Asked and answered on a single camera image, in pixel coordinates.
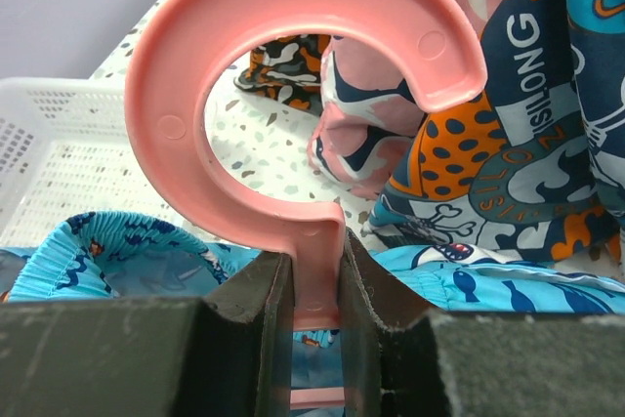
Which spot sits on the pink shark print shorts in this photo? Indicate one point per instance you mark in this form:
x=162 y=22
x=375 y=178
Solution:
x=369 y=119

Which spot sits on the black orange camo shorts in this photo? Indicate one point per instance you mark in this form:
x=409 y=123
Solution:
x=287 y=70

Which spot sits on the white plastic basket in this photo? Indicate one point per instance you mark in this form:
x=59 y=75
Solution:
x=65 y=150

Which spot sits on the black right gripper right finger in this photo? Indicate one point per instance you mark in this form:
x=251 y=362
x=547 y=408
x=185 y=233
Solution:
x=402 y=356

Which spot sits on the pink hanger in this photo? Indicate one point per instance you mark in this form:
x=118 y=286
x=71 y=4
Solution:
x=176 y=128

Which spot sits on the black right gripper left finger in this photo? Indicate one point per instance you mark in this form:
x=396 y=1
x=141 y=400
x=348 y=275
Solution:
x=226 y=354

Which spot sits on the blue shark print shorts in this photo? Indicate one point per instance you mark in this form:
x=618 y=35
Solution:
x=106 y=255

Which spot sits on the navy orange patchwork shorts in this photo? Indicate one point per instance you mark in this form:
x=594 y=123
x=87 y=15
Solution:
x=534 y=165

